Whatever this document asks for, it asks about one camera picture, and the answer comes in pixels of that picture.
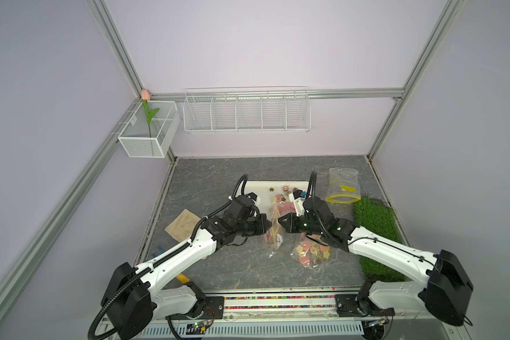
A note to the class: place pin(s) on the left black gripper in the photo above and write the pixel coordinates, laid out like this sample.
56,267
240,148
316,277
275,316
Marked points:
261,229

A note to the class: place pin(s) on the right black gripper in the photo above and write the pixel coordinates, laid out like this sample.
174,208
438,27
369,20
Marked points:
289,224

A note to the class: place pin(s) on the cookie ziploc bag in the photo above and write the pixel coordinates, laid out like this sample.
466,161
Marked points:
311,252
344,187
274,236

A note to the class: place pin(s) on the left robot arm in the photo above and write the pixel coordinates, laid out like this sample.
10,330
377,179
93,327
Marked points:
132,297

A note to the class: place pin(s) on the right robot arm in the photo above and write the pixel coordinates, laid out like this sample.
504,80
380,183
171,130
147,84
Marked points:
438,283

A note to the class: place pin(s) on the poured wrapped cookie pile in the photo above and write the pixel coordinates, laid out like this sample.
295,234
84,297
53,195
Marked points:
279,201

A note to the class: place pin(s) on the white rectangular tray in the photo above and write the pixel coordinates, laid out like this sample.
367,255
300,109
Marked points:
261,188

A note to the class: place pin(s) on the beige work glove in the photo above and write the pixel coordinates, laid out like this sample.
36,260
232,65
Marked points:
183,226

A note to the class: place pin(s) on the pink artificial tulip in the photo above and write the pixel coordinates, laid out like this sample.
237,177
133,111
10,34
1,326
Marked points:
149,113

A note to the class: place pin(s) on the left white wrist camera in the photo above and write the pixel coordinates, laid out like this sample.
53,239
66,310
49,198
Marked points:
255,198

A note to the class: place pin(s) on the white wire wall basket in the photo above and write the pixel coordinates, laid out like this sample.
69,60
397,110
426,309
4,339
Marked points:
247,109

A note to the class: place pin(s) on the white mesh wall box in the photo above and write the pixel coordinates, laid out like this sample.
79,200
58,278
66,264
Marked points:
134,136

